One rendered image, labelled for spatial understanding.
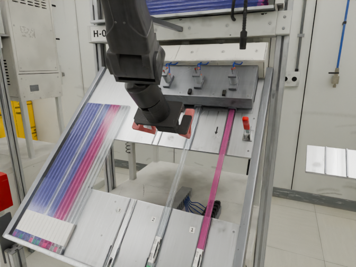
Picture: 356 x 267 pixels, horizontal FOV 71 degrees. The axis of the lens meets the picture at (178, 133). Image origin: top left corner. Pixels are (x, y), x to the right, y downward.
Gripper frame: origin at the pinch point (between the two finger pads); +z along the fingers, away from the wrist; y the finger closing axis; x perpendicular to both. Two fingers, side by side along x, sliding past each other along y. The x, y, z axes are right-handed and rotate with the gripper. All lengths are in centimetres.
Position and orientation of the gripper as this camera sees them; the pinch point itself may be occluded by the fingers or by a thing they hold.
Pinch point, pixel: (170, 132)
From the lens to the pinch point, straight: 62.3
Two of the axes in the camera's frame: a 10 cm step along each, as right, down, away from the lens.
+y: -9.1, -1.1, 3.9
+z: 2.9, 4.9, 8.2
